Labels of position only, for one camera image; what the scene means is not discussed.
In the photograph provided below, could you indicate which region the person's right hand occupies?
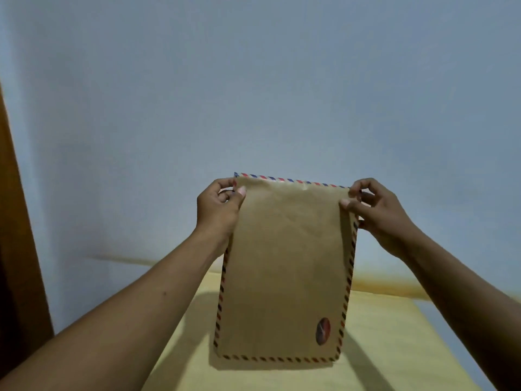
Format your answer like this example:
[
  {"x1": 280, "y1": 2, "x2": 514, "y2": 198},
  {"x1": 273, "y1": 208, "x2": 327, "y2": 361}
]
[{"x1": 340, "y1": 178, "x2": 424, "y2": 261}]

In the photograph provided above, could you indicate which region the person's left hand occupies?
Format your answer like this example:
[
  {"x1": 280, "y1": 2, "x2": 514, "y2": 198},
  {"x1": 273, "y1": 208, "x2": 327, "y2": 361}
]
[{"x1": 196, "y1": 178, "x2": 247, "y2": 253}]

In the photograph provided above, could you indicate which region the brown envelope with striped edge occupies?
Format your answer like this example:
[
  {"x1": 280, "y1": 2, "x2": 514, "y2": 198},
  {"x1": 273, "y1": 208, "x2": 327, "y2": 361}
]
[{"x1": 213, "y1": 172, "x2": 359, "y2": 364}]

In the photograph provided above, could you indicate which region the person's left forearm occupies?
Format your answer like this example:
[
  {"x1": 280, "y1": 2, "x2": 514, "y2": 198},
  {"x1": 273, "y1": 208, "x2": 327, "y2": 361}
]
[{"x1": 0, "y1": 228, "x2": 233, "y2": 391}]

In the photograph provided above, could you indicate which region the person's right forearm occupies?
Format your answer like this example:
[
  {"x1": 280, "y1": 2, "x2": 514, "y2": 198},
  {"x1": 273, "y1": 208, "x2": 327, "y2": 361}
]
[{"x1": 403, "y1": 236, "x2": 521, "y2": 391}]

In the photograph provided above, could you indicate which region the dark wooden door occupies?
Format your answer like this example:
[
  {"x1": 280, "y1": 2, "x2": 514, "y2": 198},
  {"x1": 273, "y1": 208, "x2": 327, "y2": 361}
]
[{"x1": 0, "y1": 244, "x2": 19, "y2": 379}]

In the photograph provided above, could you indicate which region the brown wooden door frame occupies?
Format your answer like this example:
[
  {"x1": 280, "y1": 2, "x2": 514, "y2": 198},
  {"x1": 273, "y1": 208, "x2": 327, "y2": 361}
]
[{"x1": 0, "y1": 83, "x2": 54, "y2": 379}]

